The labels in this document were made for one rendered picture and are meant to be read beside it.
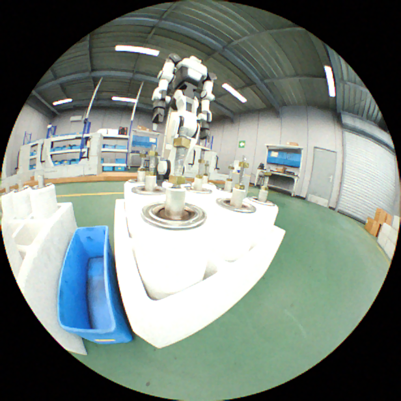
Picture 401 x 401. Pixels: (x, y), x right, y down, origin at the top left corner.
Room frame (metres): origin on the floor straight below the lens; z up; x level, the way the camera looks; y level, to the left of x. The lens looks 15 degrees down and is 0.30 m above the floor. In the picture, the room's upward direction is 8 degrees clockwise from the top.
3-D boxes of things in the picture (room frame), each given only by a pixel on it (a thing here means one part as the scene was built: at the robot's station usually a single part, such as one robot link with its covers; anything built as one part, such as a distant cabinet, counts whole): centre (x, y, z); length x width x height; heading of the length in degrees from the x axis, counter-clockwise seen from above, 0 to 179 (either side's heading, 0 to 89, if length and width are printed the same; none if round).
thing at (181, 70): (0.99, 0.29, 1.23); 0.34 x 0.30 x 0.36; 128
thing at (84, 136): (2.36, 5.23, 0.97); 5.51 x 0.64 x 1.94; 128
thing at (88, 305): (0.09, 0.21, 0.06); 0.30 x 0.11 x 0.12; 39
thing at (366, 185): (1.09, -5.66, 1.55); 3.20 x 0.12 x 3.10; 38
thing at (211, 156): (3.58, -0.56, 0.45); 1.51 x 0.57 x 0.74; 128
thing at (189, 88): (1.02, 0.30, 0.97); 0.28 x 0.13 x 0.18; 38
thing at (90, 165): (1.18, 2.46, 0.45); 1.45 x 0.57 x 0.74; 128
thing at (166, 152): (6.60, 2.27, 2.00); 0.58 x 0.58 x 4.00; 38
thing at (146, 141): (5.14, 2.93, 0.94); 1.40 x 0.70 x 1.88; 128
